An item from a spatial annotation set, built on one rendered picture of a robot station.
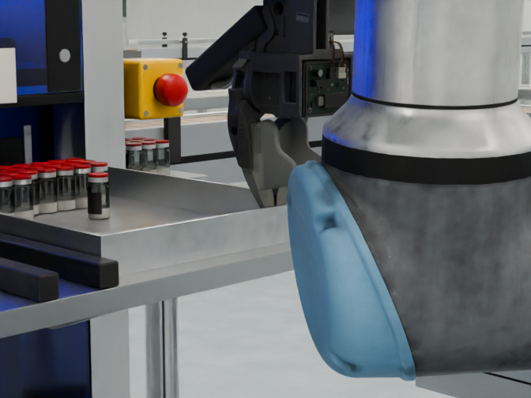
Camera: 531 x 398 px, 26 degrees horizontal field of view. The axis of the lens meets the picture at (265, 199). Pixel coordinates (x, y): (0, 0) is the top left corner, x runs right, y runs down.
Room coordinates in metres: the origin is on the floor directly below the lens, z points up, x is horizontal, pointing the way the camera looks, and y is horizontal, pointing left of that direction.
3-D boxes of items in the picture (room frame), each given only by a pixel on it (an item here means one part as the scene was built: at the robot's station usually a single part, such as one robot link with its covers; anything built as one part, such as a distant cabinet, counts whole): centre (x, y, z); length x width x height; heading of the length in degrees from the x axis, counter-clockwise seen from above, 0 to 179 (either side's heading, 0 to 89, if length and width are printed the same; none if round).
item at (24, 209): (1.14, 0.24, 0.90); 0.02 x 0.02 x 0.05
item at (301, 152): (1.03, -0.03, 0.95); 0.06 x 0.03 x 0.09; 46
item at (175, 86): (1.41, 0.12, 0.99); 0.04 x 0.04 x 0.04; 46
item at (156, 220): (1.10, 0.16, 0.90); 0.34 x 0.26 x 0.04; 45
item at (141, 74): (1.44, 0.15, 1.00); 0.08 x 0.07 x 0.07; 46
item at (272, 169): (1.01, -0.01, 0.95); 0.06 x 0.03 x 0.09; 46
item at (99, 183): (1.15, 0.17, 0.90); 0.02 x 0.02 x 0.04
